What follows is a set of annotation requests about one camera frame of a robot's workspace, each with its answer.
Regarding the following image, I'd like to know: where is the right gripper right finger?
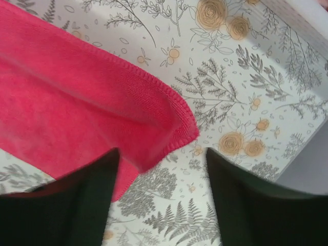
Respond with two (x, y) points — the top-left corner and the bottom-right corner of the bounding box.
(206, 148), (327, 245)

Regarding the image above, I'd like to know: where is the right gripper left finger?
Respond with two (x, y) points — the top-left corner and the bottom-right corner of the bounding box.
(1, 149), (120, 246)

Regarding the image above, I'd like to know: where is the pink red towel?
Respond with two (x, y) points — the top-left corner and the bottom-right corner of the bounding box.
(1, 1), (199, 201)

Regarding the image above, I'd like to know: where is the floral table mat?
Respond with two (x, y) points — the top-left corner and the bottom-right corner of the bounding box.
(1, 1), (327, 245)

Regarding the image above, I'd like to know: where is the white plastic basket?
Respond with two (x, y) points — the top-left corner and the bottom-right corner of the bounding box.
(262, 1), (327, 43)

